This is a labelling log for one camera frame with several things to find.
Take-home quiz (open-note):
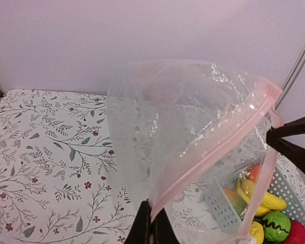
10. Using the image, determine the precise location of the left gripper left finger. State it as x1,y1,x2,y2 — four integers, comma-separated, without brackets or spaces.
124,200,151,244

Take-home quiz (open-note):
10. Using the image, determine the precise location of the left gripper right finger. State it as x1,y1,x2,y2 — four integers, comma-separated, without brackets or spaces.
152,208,179,244

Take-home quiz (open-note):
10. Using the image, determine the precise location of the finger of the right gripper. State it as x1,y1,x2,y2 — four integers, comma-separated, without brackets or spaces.
266,117,305,174

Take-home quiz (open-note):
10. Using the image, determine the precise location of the yellow toy banana bunch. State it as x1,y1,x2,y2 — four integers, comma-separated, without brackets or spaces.
235,178,287,217

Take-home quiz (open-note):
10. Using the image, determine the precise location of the green toy watermelon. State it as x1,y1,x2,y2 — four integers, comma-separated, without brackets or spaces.
260,212,291,243

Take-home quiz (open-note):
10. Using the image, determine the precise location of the clear zip top bag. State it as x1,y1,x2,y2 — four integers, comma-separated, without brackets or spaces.
107,60,282,243

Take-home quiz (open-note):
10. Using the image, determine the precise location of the light blue plastic basket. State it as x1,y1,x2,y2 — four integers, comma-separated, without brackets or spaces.
198,157,305,234

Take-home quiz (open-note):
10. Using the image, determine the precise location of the orange toy fruit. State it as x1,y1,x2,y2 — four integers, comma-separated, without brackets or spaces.
248,164,261,183

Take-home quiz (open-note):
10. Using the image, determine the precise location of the red toy apple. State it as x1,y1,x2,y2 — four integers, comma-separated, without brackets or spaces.
284,221,305,244

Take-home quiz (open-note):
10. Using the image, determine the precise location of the green orange toy mango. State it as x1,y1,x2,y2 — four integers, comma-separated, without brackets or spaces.
223,188,247,217

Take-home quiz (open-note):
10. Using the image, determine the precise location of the yellow toy pear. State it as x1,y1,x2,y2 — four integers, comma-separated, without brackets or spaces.
250,221,264,244

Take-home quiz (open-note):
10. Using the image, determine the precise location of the floral tablecloth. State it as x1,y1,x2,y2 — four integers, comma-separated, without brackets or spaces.
0,89,305,243

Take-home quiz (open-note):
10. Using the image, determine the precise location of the right aluminium frame post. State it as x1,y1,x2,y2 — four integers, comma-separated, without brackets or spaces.
275,45,305,110

